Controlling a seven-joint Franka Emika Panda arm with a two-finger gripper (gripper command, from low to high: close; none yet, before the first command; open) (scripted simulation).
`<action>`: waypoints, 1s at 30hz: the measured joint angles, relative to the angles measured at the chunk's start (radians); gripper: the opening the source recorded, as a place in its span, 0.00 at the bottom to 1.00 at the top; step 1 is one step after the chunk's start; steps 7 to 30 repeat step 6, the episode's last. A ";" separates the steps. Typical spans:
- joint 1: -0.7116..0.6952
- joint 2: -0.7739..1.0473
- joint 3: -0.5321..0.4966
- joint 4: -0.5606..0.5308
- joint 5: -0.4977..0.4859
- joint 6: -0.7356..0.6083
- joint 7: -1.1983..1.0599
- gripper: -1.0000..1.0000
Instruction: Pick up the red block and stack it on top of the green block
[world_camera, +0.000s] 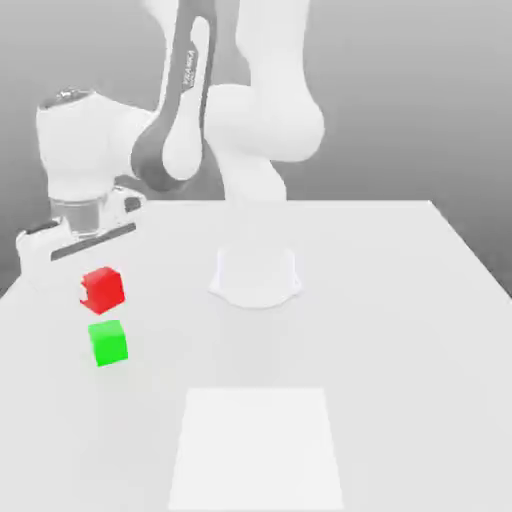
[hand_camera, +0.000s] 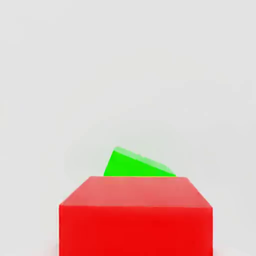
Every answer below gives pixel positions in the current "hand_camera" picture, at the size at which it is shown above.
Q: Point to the small red cube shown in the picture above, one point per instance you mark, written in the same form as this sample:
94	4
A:
136	226

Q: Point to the small green cube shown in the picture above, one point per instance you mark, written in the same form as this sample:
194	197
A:
128	166

